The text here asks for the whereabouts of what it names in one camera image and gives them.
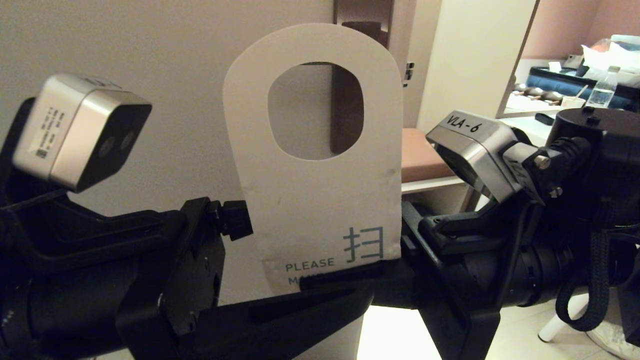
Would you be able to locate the white plastic bag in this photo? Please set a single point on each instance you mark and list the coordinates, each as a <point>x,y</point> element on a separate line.
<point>600,57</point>

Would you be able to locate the white paper cup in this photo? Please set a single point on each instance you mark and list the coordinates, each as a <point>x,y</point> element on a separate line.
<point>572,102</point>

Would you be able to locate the beige wooden door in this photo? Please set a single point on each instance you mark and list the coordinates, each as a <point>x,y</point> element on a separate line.
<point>175,50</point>

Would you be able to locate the small white card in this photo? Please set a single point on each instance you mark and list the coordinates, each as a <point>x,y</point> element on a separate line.
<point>554,67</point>

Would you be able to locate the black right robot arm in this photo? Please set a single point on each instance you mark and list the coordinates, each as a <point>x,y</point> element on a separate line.
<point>615,150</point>

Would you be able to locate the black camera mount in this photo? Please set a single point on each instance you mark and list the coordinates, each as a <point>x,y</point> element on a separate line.
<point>100,230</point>
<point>550,170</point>

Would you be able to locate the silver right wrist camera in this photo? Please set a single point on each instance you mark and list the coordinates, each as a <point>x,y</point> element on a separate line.
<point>475,150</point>

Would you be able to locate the blue suitcase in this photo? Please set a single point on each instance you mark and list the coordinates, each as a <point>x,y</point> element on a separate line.
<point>555,84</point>

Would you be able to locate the white table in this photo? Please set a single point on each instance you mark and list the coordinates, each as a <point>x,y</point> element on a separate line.
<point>525,127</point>

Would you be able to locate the white door hanger sign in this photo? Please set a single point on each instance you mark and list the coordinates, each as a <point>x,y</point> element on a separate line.
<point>320,200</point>

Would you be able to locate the bronze door lock plate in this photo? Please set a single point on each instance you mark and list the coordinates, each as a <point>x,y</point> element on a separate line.
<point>362,12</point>

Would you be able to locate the small black case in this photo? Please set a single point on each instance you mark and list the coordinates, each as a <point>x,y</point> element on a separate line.
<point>544,119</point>

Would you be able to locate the white shelf cabinet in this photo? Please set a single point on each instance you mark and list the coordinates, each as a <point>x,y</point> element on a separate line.
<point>465,60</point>

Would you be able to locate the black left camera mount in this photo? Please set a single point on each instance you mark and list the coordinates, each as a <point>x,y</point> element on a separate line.
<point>100,230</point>

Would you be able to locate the clear plastic water bottle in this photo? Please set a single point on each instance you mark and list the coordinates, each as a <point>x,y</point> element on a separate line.
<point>602,92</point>

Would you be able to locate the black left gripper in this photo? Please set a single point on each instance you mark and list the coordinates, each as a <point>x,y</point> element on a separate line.
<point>195,260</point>

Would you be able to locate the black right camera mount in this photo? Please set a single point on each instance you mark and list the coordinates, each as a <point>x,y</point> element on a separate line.
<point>550,170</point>

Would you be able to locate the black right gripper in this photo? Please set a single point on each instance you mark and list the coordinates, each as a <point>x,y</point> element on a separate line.
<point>465,280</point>

